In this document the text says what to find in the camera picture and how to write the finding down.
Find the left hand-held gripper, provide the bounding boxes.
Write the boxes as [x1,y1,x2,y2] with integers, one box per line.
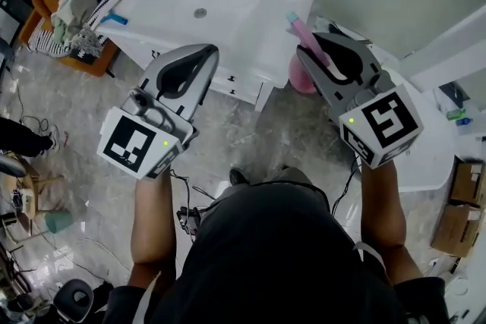
[96,43,220,180]

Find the round wooden side table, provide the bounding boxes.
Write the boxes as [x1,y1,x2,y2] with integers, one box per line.
[0,159,65,219]

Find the black cable adapter box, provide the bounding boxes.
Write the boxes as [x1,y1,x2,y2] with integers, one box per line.
[177,205,201,238]

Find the white shoulder strap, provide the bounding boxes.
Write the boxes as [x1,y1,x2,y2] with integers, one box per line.
[352,241,387,280]

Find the person's dark shirt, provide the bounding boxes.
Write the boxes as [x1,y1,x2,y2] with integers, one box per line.
[108,181,451,324]

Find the person's grey trousers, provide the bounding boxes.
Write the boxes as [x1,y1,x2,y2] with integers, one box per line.
[210,165,314,209]

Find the pile of pale clothes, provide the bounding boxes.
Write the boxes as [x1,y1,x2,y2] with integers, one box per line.
[51,0,99,46]

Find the blue handled squeegee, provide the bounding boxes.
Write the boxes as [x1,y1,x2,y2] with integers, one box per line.
[96,0,130,27]

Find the white sink table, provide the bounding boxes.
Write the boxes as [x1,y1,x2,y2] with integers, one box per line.
[96,0,318,115]

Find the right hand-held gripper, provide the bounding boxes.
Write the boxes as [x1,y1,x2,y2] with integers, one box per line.
[295,32,424,168]

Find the teal bucket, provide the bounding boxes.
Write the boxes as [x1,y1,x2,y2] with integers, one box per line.
[44,209,74,234]

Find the person's dark shoe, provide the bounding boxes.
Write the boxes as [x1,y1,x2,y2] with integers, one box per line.
[229,167,250,187]

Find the person's left forearm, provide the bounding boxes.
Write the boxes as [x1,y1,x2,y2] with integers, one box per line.
[130,168,179,266]

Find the person's right forearm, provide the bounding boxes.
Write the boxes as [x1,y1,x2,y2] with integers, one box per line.
[358,157,409,250]

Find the black flat monitor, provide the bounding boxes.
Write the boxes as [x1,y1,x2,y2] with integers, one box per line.
[0,0,33,46]

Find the black cable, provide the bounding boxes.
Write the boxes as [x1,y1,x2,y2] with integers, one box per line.
[330,153,361,217]
[169,168,217,209]

